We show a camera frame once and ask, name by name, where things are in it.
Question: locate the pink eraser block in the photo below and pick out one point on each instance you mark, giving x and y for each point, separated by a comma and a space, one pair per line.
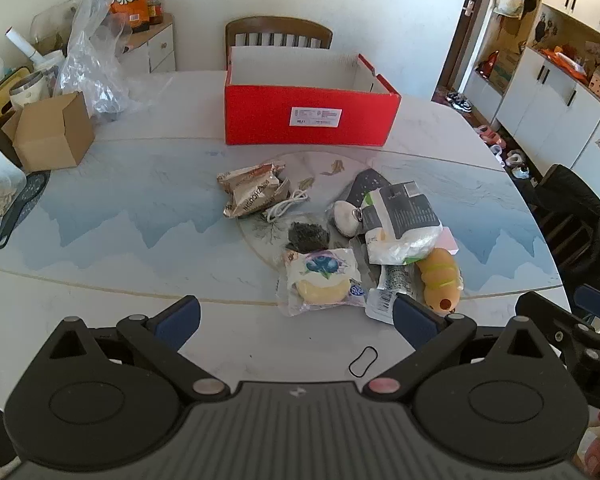
449, 240

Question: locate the red lid jar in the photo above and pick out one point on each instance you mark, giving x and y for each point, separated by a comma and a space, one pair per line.
155, 10

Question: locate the yellow green cutting board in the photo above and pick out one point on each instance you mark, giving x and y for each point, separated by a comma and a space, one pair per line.
2, 91

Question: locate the red cardboard box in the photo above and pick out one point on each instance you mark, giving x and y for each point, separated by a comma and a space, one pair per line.
310, 117

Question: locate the white blue marble desktop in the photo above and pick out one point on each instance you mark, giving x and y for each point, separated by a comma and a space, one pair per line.
145, 240

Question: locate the clear packet of dark tea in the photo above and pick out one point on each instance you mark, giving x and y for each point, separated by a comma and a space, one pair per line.
307, 236

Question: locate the dark chair with black jacket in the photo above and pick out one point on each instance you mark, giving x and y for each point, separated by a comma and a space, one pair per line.
575, 210

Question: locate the white hanging plastic bag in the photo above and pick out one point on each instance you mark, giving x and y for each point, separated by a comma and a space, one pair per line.
507, 2

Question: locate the small white cabinet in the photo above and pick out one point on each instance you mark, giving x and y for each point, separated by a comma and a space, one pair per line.
155, 50

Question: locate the white insulated cup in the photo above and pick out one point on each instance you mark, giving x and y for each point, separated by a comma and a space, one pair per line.
29, 89

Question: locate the black and white snack packet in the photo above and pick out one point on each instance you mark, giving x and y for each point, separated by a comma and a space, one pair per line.
405, 215

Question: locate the blueberry print bread packet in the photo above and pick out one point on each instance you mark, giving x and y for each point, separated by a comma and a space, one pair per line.
322, 280

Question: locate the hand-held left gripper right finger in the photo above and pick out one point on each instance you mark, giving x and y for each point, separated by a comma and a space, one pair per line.
414, 320

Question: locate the yellow caterpillar toy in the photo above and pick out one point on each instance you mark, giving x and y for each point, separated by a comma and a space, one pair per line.
440, 280

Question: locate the pink slippers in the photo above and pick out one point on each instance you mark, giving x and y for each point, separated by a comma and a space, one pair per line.
490, 137

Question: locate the person's right hand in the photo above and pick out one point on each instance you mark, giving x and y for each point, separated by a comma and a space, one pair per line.
595, 455

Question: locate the brown wooden chair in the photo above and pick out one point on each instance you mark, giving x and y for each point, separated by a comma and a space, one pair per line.
280, 27

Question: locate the brown cardboard box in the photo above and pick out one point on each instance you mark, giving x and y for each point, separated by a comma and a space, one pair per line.
50, 135

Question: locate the clear white plastic packet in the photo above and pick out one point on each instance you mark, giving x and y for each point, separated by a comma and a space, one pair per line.
392, 280

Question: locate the clear plastic bag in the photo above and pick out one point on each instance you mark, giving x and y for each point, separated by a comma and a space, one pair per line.
92, 65

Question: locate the black rice paddle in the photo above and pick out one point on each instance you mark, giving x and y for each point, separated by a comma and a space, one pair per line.
27, 192

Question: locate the white wall cabinets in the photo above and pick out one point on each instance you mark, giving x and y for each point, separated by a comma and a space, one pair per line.
555, 90

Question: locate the white shoes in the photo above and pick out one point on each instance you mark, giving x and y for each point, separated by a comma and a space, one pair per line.
517, 165

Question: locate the dark sneakers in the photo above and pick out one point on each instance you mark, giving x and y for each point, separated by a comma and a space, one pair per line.
459, 101

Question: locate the white paper roll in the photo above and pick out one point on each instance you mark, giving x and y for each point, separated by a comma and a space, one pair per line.
22, 42

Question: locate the orange snack bag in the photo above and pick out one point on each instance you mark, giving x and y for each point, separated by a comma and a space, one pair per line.
127, 2

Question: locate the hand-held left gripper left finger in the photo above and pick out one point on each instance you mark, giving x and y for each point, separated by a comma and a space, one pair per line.
177, 321

